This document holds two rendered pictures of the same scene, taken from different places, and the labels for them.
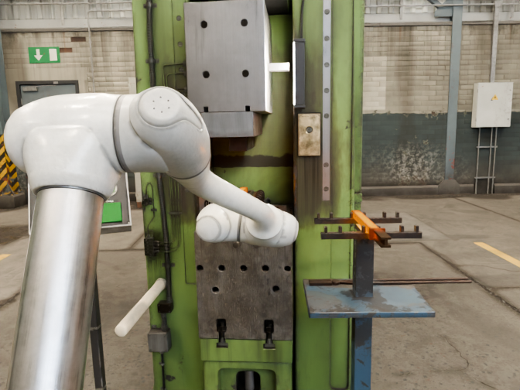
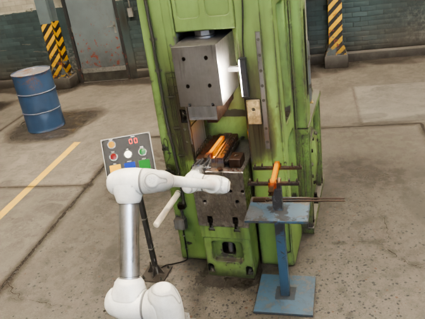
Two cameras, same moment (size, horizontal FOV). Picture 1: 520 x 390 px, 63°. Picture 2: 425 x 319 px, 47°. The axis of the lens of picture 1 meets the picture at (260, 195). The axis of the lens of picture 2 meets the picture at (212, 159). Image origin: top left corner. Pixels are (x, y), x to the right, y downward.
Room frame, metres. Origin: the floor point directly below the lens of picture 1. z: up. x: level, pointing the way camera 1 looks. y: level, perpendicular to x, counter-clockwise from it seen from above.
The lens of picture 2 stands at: (-1.32, -0.70, 2.39)
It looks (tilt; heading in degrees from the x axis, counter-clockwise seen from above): 25 degrees down; 15
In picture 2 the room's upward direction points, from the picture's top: 8 degrees counter-clockwise
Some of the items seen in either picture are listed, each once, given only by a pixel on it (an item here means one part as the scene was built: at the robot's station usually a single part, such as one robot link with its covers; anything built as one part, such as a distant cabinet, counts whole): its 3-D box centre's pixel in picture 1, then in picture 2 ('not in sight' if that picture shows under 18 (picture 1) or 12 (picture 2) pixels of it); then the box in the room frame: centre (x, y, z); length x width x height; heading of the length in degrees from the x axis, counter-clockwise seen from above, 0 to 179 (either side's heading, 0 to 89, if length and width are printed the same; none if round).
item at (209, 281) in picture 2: not in sight; (224, 276); (1.60, 0.13, 0.01); 0.58 x 0.39 x 0.01; 85
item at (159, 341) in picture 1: (159, 339); (180, 223); (1.79, 0.47, 0.36); 0.09 x 0.07 x 0.12; 85
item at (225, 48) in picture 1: (243, 64); (212, 67); (1.85, 0.06, 1.56); 0.42 x 0.39 x 0.40; 175
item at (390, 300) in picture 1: (362, 295); (278, 209); (1.41, -0.35, 0.71); 0.40 x 0.30 x 0.02; 88
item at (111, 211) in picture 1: (111, 213); (145, 165); (1.53, 0.55, 1.01); 0.07 x 0.05 x 0.07; 110
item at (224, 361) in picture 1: (253, 356); (236, 231); (1.86, 0.05, 0.23); 0.55 x 0.37 x 0.47; 175
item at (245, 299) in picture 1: (251, 263); (229, 181); (1.86, 0.05, 0.69); 0.56 x 0.38 x 0.45; 175
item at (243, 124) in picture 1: (234, 124); (211, 102); (1.85, 0.10, 1.32); 0.42 x 0.20 x 0.10; 175
